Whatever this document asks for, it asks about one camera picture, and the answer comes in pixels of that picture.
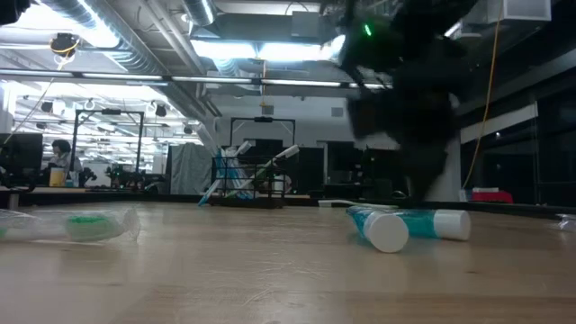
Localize blue toothpaste tube white cap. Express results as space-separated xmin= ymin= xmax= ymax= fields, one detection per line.
xmin=345 ymin=205 xmax=410 ymax=254
xmin=391 ymin=208 xmax=473 ymax=241

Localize long ceiling light bar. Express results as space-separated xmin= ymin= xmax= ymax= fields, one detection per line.
xmin=0 ymin=68 xmax=392 ymax=94

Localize white ceiling vent unit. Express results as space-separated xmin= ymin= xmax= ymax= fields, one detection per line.
xmin=472 ymin=0 xmax=553 ymax=24

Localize tall black gantry frame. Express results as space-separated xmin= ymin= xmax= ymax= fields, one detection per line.
xmin=69 ymin=108 xmax=146 ymax=184

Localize ceiling cable reel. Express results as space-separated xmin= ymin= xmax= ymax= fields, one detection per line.
xmin=48 ymin=31 xmax=82 ymax=59

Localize packaged green toothbrush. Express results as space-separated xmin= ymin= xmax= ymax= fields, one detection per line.
xmin=0 ymin=204 xmax=141 ymax=245

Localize yellow hanging cable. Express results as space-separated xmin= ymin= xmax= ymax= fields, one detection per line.
xmin=462 ymin=0 xmax=504 ymax=190

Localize silver spiral air duct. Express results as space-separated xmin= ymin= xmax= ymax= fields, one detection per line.
xmin=38 ymin=0 xmax=164 ymax=77

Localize blue white toothbrush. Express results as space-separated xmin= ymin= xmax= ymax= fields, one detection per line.
xmin=197 ymin=139 xmax=253 ymax=207

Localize red box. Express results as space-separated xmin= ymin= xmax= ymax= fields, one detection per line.
xmin=470 ymin=190 xmax=515 ymax=205

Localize black wire rack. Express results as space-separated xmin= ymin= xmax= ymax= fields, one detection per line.
xmin=210 ymin=155 xmax=289 ymax=210

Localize black monitor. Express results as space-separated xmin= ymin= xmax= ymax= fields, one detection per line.
xmin=0 ymin=132 xmax=44 ymax=175

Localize gray hanging cloth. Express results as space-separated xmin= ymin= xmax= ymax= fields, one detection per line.
xmin=166 ymin=142 xmax=216 ymax=195

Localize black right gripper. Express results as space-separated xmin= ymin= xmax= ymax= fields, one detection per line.
xmin=348 ymin=71 xmax=460 ymax=202

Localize clear plastic wrapper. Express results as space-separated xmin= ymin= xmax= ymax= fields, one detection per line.
xmin=553 ymin=212 xmax=576 ymax=233

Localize black partition panel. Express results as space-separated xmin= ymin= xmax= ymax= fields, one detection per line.
xmin=211 ymin=144 xmax=410 ymax=200

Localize yellow plastic tub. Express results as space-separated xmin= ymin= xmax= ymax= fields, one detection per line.
xmin=48 ymin=166 xmax=66 ymax=188

